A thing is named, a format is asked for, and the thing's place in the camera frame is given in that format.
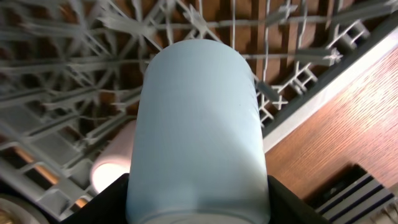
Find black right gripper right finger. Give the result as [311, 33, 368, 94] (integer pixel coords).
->
[267, 175, 330, 224]

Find grey round plate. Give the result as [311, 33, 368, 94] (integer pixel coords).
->
[1, 194, 49, 224]

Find grey dishwasher rack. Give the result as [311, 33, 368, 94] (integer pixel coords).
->
[1, 0, 397, 222]

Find light blue plastic cup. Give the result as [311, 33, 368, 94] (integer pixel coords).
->
[126, 39, 271, 223]

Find pink plastic cup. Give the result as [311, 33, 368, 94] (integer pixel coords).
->
[90, 120, 136, 194]

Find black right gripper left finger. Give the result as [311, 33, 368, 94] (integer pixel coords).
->
[61, 173, 129, 224]

